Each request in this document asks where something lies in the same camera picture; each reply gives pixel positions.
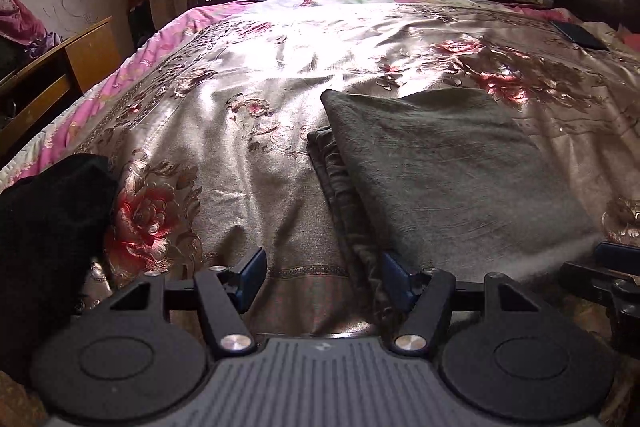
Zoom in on cream cloth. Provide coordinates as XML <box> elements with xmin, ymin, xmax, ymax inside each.
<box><xmin>585</xmin><ymin>22</ymin><xmax>640</xmax><ymax>55</ymax></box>

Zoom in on floral satin bedspread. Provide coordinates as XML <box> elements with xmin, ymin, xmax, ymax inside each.
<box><xmin>0</xmin><ymin>0</ymin><xmax>640</xmax><ymax>427</ymax></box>

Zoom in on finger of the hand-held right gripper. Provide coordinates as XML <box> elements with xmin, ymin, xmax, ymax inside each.
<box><xmin>594</xmin><ymin>242</ymin><xmax>640</xmax><ymax>265</ymax></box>
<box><xmin>557</xmin><ymin>259</ymin><xmax>640</xmax><ymax>298</ymax></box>

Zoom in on pink floral bed sheet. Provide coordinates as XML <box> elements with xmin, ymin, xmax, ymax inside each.
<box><xmin>0</xmin><ymin>0</ymin><xmax>451</xmax><ymax>195</ymax></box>

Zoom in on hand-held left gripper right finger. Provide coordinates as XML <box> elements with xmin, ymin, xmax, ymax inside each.
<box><xmin>380</xmin><ymin>252</ymin><xmax>546</xmax><ymax>355</ymax></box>

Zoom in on grey-green pants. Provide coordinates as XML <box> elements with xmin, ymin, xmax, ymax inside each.
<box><xmin>306</xmin><ymin>88</ymin><xmax>603</xmax><ymax>338</ymax></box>

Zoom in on wooden side cabinet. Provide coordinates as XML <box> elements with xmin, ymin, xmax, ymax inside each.
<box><xmin>0</xmin><ymin>17</ymin><xmax>123</xmax><ymax>168</ymax></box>

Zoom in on black cloth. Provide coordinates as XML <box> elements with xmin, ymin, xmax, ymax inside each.
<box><xmin>0</xmin><ymin>153</ymin><xmax>121</xmax><ymax>385</ymax></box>

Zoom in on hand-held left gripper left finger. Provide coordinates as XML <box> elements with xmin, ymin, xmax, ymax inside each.
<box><xmin>107</xmin><ymin>247</ymin><xmax>268</xmax><ymax>360</ymax></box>

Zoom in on pink crumpled cloth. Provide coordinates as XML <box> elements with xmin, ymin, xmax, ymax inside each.
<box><xmin>0</xmin><ymin>0</ymin><xmax>63</xmax><ymax>60</ymax></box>

